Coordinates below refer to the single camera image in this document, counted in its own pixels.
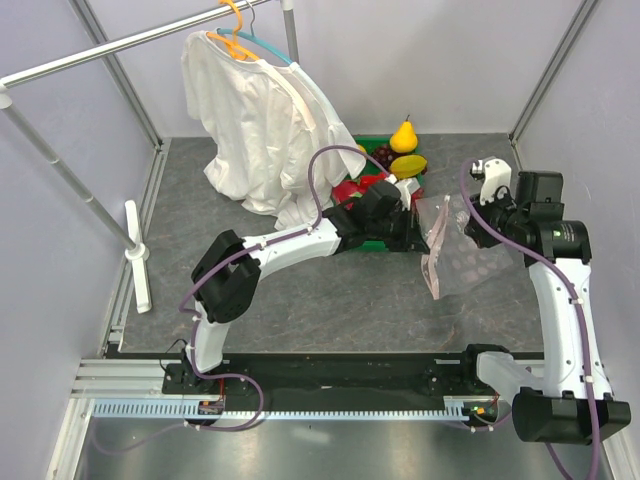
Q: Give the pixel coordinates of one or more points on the yellow pear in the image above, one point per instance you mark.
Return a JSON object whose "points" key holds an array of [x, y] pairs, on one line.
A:
{"points": [[404, 140]]}

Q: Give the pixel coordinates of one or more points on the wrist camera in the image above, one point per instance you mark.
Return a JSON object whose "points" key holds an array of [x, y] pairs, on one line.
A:
{"points": [[495, 175], [407, 187]]}

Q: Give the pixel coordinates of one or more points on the white t-shirt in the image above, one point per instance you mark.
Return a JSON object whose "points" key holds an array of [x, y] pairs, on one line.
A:
{"points": [[281, 146]]}

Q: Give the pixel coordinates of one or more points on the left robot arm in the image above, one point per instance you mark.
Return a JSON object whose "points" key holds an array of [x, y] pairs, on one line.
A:
{"points": [[226, 278]]}

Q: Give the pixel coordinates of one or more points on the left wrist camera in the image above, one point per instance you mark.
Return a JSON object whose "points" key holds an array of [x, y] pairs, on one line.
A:
{"points": [[407, 187]]}

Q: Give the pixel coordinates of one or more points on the dark purple grapes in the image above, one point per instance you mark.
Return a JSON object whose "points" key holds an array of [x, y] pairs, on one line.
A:
{"points": [[385, 155]]}

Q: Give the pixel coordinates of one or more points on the green plastic crate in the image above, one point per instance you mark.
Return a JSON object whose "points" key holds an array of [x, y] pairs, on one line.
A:
{"points": [[360, 222]]}

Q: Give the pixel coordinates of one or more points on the yellow star fruit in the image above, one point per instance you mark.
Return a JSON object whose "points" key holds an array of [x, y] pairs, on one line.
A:
{"points": [[408, 166]]}

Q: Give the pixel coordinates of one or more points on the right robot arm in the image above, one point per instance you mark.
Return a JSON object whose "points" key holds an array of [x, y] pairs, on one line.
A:
{"points": [[572, 402]]}

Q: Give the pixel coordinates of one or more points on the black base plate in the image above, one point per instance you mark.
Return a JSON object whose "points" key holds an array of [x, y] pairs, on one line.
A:
{"points": [[350, 381]]}

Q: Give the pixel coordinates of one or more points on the pink dragon fruit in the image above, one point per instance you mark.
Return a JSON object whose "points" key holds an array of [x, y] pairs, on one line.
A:
{"points": [[346, 190]]}

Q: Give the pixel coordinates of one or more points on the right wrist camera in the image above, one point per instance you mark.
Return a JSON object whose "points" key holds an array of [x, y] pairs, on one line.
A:
{"points": [[495, 175]]}

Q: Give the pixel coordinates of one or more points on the red chili pepper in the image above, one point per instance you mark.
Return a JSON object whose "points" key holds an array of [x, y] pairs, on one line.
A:
{"points": [[366, 181]]}

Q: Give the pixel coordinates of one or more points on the white cable duct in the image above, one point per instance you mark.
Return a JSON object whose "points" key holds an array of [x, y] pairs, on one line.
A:
{"points": [[180, 409]]}

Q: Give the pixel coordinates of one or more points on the teal clothes hanger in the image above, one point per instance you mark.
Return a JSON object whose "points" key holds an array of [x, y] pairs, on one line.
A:
{"points": [[292, 56]]}

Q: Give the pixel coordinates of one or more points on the clear pink zip top bag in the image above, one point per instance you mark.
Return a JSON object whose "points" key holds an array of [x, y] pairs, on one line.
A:
{"points": [[454, 264]]}

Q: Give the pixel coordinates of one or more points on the orange clothes hanger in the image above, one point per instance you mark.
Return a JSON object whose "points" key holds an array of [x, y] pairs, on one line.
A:
{"points": [[235, 49]]}

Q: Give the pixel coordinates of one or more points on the silver clothes rack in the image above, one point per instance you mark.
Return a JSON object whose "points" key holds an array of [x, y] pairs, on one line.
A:
{"points": [[72, 156]]}

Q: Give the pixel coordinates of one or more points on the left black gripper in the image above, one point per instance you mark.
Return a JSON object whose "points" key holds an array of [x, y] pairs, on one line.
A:
{"points": [[411, 238]]}

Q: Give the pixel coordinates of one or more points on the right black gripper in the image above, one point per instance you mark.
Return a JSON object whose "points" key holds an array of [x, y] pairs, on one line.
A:
{"points": [[476, 229]]}

